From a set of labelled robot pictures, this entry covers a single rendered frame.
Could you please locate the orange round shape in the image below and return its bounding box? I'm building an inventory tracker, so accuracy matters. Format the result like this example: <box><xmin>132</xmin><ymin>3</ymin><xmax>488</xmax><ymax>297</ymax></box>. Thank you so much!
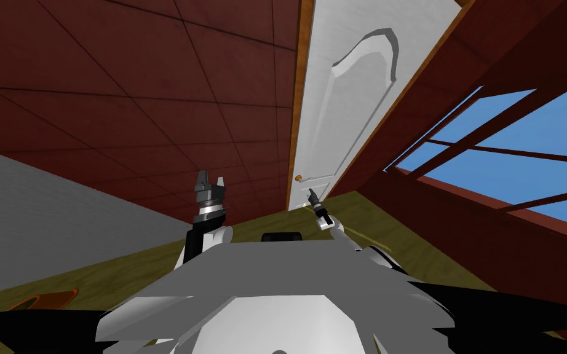
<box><xmin>0</xmin><ymin>289</ymin><xmax>80</xmax><ymax>344</ymax></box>

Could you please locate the window with brown frame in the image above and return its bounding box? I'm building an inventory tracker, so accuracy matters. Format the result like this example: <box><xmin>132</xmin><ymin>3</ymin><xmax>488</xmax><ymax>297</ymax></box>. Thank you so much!
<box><xmin>383</xmin><ymin>80</ymin><xmax>567</xmax><ymax>233</ymax></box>

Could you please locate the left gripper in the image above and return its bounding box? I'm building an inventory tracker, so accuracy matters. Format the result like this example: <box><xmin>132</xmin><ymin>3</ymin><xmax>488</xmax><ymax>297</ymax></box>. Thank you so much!
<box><xmin>193</xmin><ymin>170</ymin><xmax>228</xmax><ymax>206</ymax></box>

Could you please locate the white panelled door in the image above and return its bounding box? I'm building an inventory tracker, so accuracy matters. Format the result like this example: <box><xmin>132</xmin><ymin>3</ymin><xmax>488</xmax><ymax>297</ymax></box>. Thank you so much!
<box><xmin>287</xmin><ymin>0</ymin><xmax>463</xmax><ymax>212</ymax></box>

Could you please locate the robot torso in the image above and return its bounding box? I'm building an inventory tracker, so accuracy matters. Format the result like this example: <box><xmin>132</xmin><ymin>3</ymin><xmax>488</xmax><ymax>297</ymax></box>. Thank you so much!
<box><xmin>95</xmin><ymin>231</ymin><xmax>457</xmax><ymax>354</ymax></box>

